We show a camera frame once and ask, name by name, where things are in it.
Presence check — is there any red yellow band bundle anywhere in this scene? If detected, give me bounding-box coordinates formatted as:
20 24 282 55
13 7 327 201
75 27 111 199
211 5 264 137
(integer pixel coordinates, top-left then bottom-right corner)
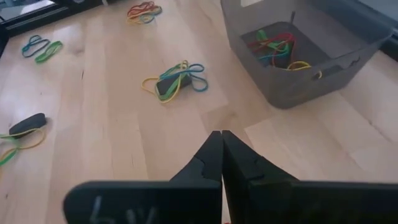
126 1 161 18

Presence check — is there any grey translucent plastic bin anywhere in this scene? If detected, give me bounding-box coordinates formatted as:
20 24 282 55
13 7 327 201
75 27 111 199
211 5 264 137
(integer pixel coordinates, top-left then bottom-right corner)
220 0 395 110

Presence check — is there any red rubber band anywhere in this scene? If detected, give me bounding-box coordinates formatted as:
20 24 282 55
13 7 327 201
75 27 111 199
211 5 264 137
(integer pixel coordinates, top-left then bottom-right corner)
247 32 296 68

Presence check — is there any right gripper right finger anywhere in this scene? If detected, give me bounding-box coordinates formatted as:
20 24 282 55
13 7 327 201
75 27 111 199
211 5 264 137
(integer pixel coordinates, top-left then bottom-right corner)
222 129 398 224

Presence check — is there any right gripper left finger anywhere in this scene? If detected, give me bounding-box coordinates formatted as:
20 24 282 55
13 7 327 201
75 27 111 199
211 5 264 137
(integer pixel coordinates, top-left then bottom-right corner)
63 130 223 224

